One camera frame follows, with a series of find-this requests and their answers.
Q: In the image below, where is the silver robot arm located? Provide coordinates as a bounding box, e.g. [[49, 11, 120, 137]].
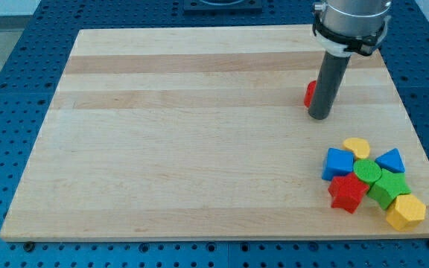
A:
[[312, 0, 392, 57]]

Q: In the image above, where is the red star block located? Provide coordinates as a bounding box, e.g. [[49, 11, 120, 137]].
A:
[[328, 172, 369, 214]]

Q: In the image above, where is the green star block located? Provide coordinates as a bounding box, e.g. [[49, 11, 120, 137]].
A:
[[367, 169, 412, 211]]

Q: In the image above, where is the light wooden board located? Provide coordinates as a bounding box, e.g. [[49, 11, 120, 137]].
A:
[[0, 25, 429, 242]]

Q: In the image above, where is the red block behind pointer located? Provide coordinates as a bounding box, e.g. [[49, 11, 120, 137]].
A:
[[303, 80, 317, 108]]

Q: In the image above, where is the blue cube block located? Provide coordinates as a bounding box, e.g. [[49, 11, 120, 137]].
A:
[[321, 147, 355, 181]]

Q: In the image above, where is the dark mounting plate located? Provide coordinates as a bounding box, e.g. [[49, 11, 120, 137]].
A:
[[182, 0, 262, 13]]

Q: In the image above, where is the dark grey cylindrical pointer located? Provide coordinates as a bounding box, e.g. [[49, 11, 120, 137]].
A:
[[308, 52, 350, 120]]

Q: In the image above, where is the yellow heart block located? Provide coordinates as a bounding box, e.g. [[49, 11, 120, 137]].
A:
[[342, 137, 370, 159]]

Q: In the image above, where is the green cylinder block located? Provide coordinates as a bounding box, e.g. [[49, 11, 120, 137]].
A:
[[353, 159, 381, 185]]

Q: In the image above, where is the blue triangle block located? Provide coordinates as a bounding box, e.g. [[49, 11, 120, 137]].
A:
[[375, 148, 405, 173]]

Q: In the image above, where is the yellow hexagon block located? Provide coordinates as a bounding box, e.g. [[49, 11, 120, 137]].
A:
[[386, 194, 427, 232]]

